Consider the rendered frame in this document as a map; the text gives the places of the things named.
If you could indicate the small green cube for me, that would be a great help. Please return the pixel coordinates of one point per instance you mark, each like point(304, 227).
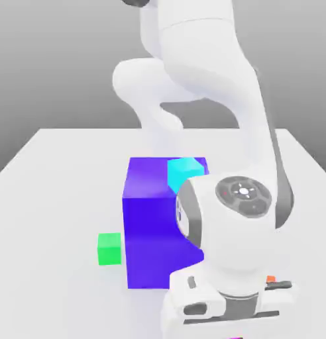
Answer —
point(109, 250)

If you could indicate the small cyan cube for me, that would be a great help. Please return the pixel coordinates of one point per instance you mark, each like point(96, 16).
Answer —
point(183, 169)

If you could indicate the small orange cube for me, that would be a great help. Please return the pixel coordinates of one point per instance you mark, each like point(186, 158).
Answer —
point(270, 279)

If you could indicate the large blue box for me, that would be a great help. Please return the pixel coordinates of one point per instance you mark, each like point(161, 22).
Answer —
point(149, 225)

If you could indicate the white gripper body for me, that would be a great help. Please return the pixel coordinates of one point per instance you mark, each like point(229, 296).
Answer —
point(232, 329)

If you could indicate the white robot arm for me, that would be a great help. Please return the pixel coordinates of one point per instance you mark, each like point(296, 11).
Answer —
point(205, 79)

